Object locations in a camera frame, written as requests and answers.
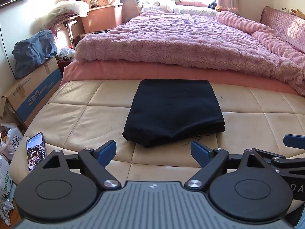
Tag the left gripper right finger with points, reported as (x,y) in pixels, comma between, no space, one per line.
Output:
(243,187)

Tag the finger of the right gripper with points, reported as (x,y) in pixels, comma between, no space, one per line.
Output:
(288,168)

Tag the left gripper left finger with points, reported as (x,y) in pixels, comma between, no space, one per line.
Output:
(63,187)

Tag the black pants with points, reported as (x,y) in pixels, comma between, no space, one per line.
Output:
(165,111)

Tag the smartphone with lit screen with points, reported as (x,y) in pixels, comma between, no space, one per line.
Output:
(36,150)

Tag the white plastic bag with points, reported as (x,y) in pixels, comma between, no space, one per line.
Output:
(10,140)

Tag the beige leather mattress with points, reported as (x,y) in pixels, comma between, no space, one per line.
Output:
(87,114)

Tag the cardboard box with blue print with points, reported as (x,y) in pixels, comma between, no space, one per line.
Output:
(29,94)

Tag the salmon pink bed sheet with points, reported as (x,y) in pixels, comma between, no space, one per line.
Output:
(124,70)

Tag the blue cloth bundle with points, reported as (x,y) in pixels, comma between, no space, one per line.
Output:
(33,52)

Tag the pink quilted headboard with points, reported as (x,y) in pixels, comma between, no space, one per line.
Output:
(291,28)

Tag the pink fluffy blanket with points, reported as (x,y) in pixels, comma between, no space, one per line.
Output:
(224,42)

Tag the white fluffy cloth pile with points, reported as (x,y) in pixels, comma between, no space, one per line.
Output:
(60,12)

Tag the brown plastic storage bin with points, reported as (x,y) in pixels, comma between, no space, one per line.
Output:
(103,18)

